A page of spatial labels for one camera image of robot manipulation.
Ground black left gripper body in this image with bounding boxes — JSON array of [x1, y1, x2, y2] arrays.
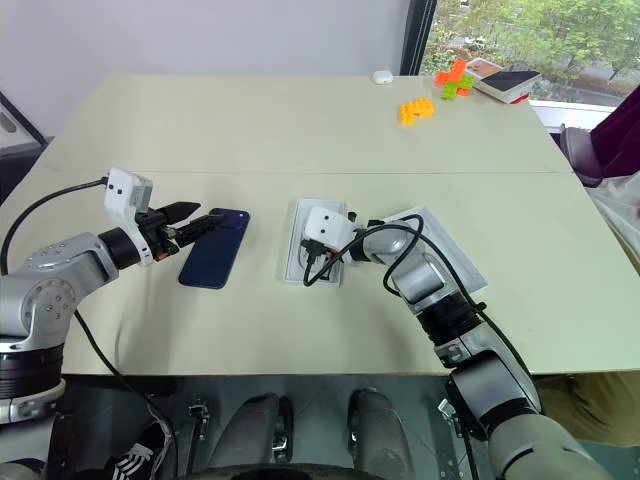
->
[[134, 209, 181, 263]]

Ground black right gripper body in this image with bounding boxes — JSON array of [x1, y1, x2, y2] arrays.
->
[[308, 247, 347, 269]]

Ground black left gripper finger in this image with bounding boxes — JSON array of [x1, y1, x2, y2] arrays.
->
[[171, 211, 228, 247], [161, 201, 203, 223]]

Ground dark blue smartphone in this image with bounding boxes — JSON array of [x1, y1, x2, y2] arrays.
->
[[178, 207, 251, 291]]

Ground white phone box lid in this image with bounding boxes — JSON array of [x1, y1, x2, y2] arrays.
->
[[381, 203, 491, 297]]

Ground white phone box base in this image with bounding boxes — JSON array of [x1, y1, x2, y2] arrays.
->
[[282, 198, 350, 289]]

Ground box with pink print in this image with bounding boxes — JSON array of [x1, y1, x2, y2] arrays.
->
[[464, 56, 504, 77]]

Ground white box with black face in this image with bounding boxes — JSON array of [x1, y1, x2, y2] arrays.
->
[[472, 69, 544, 105]]

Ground black framed grey board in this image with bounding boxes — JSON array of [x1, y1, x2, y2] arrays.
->
[[0, 89, 54, 202]]

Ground yellow toy brick stack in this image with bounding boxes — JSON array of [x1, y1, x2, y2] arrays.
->
[[398, 97, 437, 127]]

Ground green toy brick piece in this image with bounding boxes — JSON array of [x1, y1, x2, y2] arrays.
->
[[439, 74, 478, 101]]

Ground black shoe with white stripes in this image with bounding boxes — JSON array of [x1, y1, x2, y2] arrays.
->
[[111, 424, 170, 480]]

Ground grey chair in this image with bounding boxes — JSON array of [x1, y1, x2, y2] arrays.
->
[[559, 123, 607, 189]]

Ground white cloth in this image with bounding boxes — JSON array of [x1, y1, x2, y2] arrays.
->
[[583, 172, 640, 277]]

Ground tan fabric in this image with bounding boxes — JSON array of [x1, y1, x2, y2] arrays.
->
[[533, 371, 640, 447]]

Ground maroon cloth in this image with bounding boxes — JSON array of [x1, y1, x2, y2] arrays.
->
[[589, 82, 640, 179]]

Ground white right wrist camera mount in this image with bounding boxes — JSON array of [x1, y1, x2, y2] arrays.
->
[[304, 205, 357, 252]]

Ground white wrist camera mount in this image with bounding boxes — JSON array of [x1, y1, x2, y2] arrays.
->
[[103, 167, 154, 267], [304, 205, 357, 252]]

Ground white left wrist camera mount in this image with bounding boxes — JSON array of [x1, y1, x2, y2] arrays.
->
[[103, 167, 154, 267]]

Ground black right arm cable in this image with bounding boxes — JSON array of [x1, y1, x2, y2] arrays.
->
[[299, 213, 545, 404]]

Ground black window frame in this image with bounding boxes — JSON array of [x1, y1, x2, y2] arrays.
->
[[399, 0, 439, 77]]

